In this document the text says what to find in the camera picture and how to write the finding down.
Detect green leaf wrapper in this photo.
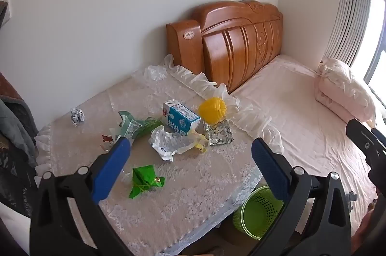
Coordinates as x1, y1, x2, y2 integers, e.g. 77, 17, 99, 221
132, 117, 163, 140

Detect white lace tablecloth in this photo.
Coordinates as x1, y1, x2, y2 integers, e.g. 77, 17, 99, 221
35, 57, 284, 255

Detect green leaf dumpling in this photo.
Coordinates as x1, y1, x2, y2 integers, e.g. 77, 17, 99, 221
129, 165, 165, 199

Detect dark framed window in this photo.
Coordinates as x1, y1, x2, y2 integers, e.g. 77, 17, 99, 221
360, 0, 385, 106

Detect wooden carved headboard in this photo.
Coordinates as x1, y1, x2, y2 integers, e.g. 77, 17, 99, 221
166, 0, 283, 92

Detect folded pink quilt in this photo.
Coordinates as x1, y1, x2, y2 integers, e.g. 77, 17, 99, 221
315, 76, 376, 123

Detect green plastic waste basket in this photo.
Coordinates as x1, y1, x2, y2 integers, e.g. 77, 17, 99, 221
233, 185, 283, 240

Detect small foil ball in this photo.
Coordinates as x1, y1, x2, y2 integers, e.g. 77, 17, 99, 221
70, 108, 85, 126

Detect silver foil wrapper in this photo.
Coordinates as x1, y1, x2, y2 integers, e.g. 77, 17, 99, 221
203, 119, 234, 146

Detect yellow candy wrapper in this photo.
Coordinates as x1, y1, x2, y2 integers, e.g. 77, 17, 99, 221
193, 132, 209, 153

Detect blue white milk carton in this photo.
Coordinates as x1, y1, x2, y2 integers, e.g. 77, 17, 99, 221
162, 99, 201, 136

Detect pink bed sheet mattress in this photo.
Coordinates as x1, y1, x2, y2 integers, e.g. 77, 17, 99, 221
230, 54, 379, 233

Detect white plastic wrapper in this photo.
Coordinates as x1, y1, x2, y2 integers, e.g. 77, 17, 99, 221
149, 125, 196, 162

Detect grey vertical window blinds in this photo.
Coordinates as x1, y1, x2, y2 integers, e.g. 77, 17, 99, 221
324, 0, 371, 66

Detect green white snack bag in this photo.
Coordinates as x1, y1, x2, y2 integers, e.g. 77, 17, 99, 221
110, 110, 151, 144

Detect white ruffled pillow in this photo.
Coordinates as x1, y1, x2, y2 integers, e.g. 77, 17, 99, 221
315, 57, 377, 124

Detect red small wrapper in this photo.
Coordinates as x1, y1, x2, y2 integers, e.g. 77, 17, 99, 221
101, 134, 114, 142

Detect dark clothes pile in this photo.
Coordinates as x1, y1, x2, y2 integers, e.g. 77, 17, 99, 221
1, 76, 37, 217

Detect yellow ribbed plastic ball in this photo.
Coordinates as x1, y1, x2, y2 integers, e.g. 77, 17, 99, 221
198, 97, 227, 125

